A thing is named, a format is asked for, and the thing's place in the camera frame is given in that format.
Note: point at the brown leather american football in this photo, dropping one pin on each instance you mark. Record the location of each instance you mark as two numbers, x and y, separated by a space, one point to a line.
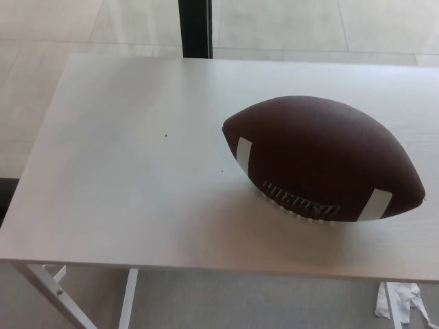
308 144

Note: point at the black object at floor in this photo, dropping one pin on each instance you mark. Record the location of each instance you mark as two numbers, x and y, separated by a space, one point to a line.
7 202

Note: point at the crumpled white paper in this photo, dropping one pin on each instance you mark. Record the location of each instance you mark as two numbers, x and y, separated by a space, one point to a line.
409 301

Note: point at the black vertical post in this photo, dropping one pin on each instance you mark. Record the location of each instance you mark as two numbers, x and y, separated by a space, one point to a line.
195 27

